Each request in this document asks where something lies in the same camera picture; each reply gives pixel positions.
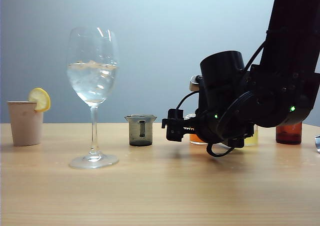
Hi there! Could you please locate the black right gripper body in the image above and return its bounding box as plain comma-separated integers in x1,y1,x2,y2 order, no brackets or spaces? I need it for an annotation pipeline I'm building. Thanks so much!
184,89,254,148

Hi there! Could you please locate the amber brown glass measuring cup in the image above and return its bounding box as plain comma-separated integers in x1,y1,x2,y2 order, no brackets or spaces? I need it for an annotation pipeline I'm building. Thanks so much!
275,121,303,145

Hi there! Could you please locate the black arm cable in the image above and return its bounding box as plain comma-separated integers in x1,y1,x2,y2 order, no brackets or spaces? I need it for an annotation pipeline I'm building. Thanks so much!
216,41,267,137

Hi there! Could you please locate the yellow lemon slice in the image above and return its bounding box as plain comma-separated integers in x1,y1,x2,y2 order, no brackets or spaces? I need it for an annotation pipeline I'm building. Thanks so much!
28,87,52,113

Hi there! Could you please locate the clear cup with pale juice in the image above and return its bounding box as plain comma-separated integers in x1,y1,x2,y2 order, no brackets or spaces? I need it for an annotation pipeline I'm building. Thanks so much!
244,124,259,147

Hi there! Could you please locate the clear glass measuring cup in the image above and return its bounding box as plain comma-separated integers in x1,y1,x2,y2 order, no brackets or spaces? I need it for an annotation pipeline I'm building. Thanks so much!
184,113,209,146

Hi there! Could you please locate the tall clear wine glass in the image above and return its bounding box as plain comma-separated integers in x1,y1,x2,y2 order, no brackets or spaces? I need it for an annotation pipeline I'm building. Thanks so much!
66,27,120,170

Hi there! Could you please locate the black looped cable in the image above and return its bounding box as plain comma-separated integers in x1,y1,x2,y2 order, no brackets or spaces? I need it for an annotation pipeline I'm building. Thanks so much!
206,141,237,158

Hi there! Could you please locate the thin black camera cable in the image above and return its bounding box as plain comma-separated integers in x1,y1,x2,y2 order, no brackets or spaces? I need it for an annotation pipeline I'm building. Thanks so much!
175,91,201,110

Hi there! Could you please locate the smoky grey glass measuring cup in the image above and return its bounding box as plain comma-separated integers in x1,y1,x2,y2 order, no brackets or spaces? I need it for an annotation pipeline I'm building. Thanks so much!
124,114,158,147

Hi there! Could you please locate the beige paper cup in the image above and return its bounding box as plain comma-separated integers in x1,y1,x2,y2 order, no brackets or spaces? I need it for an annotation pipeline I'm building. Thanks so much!
6,100,45,147

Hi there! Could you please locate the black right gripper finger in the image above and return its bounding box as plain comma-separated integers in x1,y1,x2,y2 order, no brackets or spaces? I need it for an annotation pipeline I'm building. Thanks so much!
227,133,245,148
161,108,186,142

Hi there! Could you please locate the silver beige wrist camera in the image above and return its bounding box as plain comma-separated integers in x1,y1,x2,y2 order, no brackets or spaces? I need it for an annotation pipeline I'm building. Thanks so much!
189,74,204,92

